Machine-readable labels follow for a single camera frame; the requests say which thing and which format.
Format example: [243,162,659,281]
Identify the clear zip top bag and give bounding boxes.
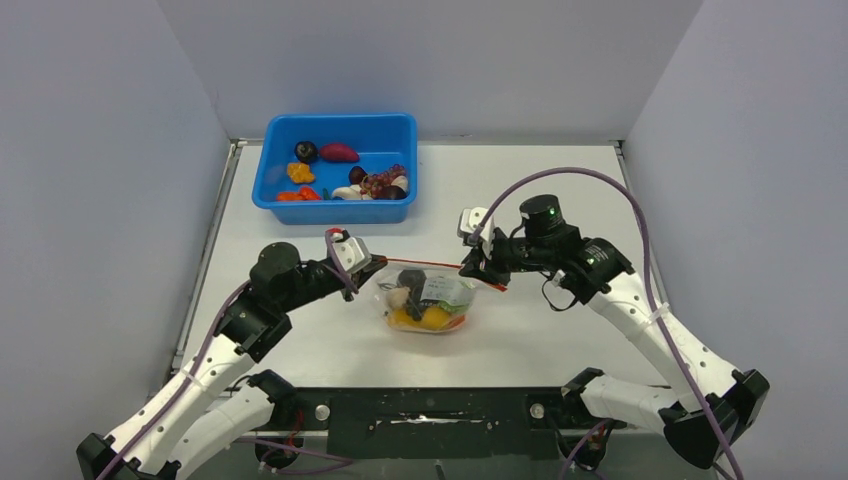
[372,258,507,334]

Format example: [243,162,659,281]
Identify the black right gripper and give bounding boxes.
[461,229,553,287]

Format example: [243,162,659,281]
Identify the dark purple passion fruit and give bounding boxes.
[379,185,407,200]

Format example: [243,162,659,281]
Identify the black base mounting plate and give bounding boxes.
[254,387,599,460]

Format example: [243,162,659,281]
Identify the green custard apple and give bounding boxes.
[438,298,474,316]

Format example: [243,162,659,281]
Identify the red grape bunch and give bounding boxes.
[359,164,408,200]

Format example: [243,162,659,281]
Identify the orange fruit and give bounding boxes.
[444,315,466,331]

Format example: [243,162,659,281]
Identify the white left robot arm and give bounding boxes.
[76,229,388,479]

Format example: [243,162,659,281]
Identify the small orange bumpy pepper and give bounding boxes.
[286,162,316,185]

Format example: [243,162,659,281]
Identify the orange red bumpy pepper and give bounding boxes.
[276,192,304,202]

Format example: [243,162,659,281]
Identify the dark brown chestnut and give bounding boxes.
[348,166,368,185]

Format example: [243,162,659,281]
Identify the blue plastic bin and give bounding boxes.
[252,113,419,225]

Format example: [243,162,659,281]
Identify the red chili pepper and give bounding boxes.
[298,185,323,201]

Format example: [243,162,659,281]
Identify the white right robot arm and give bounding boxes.
[457,194,770,469]

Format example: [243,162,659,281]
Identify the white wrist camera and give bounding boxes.
[457,207,494,258]
[325,230,372,276]

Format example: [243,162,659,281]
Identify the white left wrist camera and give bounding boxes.
[325,230,372,276]

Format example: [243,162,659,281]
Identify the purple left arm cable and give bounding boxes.
[95,228,362,480]

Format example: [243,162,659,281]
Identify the purple sweet potato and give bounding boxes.
[318,142,360,163]

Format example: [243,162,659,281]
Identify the white mushroom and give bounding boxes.
[331,185,373,200]

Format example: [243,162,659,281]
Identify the dark eggplant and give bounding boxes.
[294,141,319,164]

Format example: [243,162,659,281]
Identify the white garlic bulb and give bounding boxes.
[385,287,410,311]

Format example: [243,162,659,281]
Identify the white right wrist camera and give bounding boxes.
[457,207,494,258]

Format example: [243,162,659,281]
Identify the dark mangosteen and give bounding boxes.
[396,269,427,291]

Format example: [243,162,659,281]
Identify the small white garlic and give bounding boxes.
[391,175,409,192]

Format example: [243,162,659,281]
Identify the yellow bumpy pepper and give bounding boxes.
[386,306,454,332]

